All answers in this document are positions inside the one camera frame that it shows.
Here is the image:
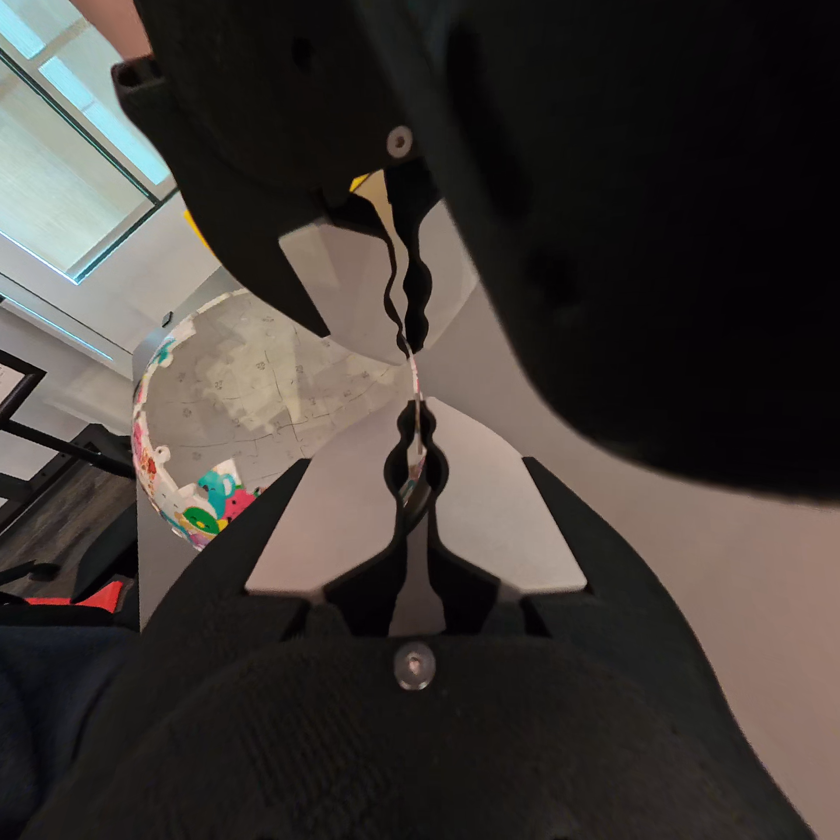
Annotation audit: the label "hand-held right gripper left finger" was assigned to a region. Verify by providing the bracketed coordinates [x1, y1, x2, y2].
[244, 397, 421, 599]

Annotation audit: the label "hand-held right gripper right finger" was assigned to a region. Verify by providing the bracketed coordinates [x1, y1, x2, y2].
[416, 395, 588, 598]

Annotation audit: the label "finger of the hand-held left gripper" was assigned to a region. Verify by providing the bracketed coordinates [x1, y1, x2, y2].
[386, 159, 481, 357]
[277, 218, 413, 366]

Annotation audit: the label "joined puzzle pieces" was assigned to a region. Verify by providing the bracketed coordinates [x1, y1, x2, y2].
[408, 340, 429, 475]

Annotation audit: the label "colourful puzzle ball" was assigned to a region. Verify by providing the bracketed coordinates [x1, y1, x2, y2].
[131, 289, 422, 552]

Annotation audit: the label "person's left forearm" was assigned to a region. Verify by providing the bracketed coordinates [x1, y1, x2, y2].
[69, 0, 153, 61]

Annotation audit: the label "yellow plastic bin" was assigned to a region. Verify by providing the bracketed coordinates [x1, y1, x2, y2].
[182, 171, 383, 256]

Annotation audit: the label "office chair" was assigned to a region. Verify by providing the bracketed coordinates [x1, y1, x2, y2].
[69, 502, 140, 608]

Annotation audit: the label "small orange object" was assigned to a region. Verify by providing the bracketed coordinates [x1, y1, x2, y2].
[25, 576, 135, 616]

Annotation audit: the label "black sign easel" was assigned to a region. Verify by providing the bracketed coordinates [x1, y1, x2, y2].
[0, 420, 137, 529]

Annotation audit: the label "window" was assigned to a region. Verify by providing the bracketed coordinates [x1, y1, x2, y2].
[0, 0, 179, 284]

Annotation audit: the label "person's dark clothing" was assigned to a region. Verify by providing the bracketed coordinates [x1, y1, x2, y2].
[0, 604, 144, 840]

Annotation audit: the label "framed marker sign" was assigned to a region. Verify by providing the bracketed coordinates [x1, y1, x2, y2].
[0, 350, 48, 424]

